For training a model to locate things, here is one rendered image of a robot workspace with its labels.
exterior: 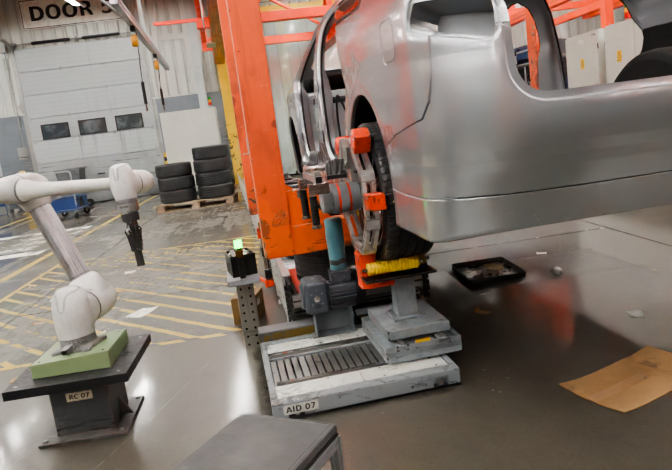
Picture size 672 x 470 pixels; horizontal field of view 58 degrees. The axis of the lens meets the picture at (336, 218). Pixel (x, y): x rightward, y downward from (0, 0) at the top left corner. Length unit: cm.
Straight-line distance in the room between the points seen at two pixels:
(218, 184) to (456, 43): 950
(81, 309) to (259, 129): 124
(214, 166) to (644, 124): 961
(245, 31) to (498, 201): 177
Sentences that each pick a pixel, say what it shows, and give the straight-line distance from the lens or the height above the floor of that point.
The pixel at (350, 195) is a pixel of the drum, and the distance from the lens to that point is 281.
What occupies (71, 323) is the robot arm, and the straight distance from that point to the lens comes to 289.
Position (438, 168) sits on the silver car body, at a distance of 202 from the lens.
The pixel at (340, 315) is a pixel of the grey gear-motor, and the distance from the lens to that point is 339.
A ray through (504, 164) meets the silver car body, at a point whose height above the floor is 100.
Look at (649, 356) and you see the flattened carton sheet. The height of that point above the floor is 2.
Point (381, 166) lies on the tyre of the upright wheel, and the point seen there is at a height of 99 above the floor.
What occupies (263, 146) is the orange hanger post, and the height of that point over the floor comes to 113.
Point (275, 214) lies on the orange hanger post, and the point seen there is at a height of 76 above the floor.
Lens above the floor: 120
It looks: 9 degrees down
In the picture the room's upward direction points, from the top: 7 degrees counter-clockwise
